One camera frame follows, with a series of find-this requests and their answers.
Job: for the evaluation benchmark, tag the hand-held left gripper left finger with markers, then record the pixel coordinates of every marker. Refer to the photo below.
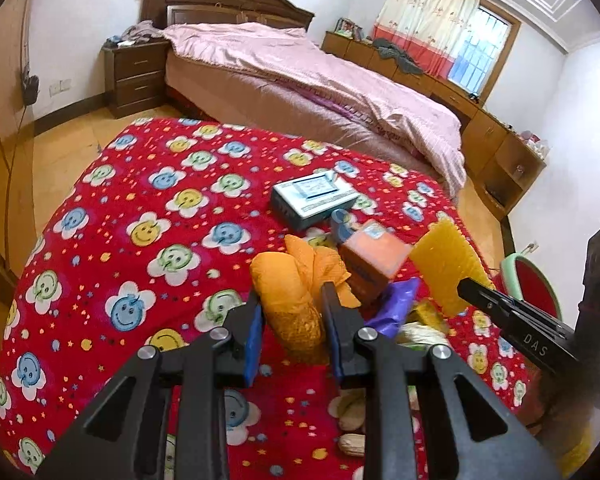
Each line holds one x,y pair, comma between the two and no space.
254,345

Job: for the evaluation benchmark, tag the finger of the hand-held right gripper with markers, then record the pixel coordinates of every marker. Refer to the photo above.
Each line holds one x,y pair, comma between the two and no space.
485,300

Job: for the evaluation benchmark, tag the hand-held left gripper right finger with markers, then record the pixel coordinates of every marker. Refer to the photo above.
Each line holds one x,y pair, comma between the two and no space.
336,355

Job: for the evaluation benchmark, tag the red bin with green rim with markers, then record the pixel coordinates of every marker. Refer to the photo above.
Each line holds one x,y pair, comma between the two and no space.
530,285

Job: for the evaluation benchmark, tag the yellow honeycomb sponge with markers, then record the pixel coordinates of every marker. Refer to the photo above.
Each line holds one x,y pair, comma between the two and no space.
445,265

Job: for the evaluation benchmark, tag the orange mesh bag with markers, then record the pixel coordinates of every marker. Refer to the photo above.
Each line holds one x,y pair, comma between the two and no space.
290,300

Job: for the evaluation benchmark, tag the white medicine box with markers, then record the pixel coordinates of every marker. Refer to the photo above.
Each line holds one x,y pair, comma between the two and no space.
312,200

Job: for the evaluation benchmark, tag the person's right hand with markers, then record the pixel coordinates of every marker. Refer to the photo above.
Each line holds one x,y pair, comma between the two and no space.
565,405

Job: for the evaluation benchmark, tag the yellow wrapper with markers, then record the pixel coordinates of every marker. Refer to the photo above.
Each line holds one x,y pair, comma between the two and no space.
430,316

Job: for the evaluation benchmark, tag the pale peanut shell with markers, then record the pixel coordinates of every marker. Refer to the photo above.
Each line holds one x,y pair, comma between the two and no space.
352,412

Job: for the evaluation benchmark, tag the crumpled white green wrapper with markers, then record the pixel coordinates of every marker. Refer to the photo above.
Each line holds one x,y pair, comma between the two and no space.
420,335

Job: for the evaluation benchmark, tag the purple wrapper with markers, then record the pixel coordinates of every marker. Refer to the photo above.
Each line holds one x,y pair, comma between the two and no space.
397,305

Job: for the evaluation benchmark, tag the brown peanut shell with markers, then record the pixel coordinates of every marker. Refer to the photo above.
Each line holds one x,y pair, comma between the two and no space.
352,445

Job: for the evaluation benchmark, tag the orange cardboard box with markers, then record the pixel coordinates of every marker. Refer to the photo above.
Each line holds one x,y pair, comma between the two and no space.
375,260

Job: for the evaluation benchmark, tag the small blue bottle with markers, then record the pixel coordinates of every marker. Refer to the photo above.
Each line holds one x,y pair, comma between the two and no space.
341,227

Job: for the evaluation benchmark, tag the glass jar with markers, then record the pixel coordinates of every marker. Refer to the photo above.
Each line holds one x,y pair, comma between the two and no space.
518,171

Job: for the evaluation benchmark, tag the white pink items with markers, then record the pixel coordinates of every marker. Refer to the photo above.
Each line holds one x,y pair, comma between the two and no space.
535,144

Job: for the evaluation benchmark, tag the long wooden cabinet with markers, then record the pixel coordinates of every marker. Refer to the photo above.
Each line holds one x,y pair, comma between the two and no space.
485,135

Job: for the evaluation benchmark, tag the red flower-printed blanket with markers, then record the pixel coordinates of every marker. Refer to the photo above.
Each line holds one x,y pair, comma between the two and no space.
130,210

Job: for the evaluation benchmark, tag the window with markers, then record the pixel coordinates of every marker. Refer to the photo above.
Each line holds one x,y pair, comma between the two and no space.
480,50

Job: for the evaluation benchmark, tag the grey clothes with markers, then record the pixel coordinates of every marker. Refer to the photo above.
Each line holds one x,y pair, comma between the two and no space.
400,55

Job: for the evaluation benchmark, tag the pink blanket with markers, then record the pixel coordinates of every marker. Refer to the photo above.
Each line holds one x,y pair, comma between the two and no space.
305,75

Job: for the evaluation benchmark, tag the dark wooden nightstand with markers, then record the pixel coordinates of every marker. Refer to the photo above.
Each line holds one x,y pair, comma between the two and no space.
135,80

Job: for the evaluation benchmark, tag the patterned curtain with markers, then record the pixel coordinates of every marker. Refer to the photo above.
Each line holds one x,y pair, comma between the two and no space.
420,10

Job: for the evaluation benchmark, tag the stack of books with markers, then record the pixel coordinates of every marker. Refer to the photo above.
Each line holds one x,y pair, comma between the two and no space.
349,28

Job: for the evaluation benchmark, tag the wooden wardrobe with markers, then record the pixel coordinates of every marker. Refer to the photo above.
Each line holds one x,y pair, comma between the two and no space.
5,135

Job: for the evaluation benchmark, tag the pile of clothes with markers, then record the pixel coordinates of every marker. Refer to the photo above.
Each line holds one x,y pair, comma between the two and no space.
137,32

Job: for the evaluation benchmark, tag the wooden bed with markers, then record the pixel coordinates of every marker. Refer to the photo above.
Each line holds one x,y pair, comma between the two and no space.
230,5

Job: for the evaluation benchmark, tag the black hanging bag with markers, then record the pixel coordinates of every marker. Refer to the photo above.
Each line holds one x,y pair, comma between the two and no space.
30,85

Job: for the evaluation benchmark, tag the low wall socket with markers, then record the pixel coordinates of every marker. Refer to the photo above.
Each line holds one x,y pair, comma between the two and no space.
530,247

